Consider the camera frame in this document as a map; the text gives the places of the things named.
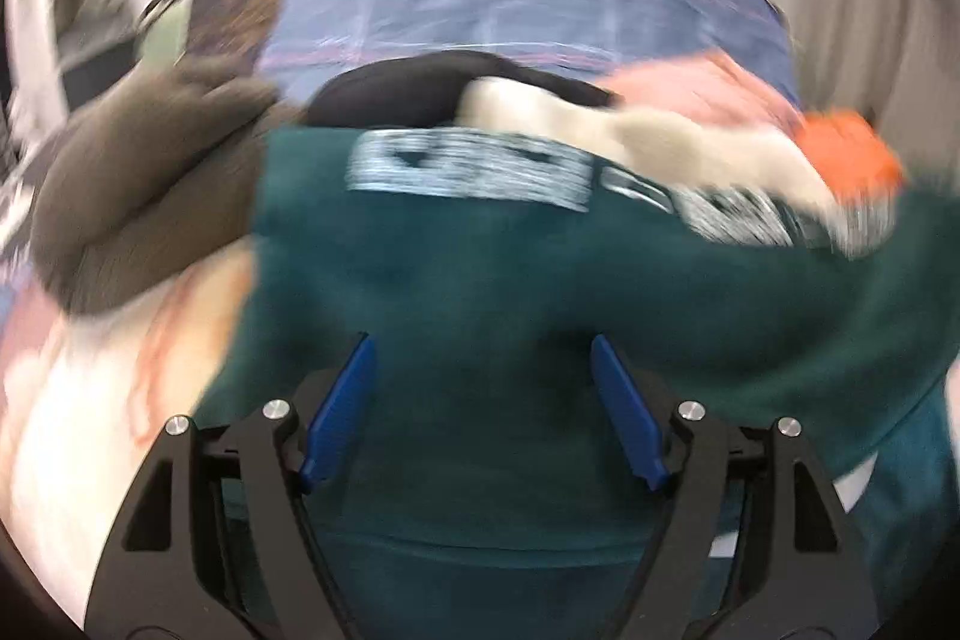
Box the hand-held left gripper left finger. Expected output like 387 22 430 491
82 332 378 640

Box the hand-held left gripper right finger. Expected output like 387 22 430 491
589 334 880 640

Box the dark green sweatshirt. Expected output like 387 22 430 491
195 126 960 640

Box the pink printed blanket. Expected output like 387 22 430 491
0 130 257 585

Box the cream fleece garment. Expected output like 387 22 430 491
448 76 852 217

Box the brown garment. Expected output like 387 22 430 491
30 59 284 320

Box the black garment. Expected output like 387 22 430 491
306 50 625 131

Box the pink garment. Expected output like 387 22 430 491
598 47 817 140

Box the orange puffer jacket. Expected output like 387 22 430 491
793 110 906 208

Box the green pillow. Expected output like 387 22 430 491
137 5 194 73

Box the dark brown cloth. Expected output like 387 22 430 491
184 0 302 62

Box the blue plaid quilt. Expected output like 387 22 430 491
256 0 805 112

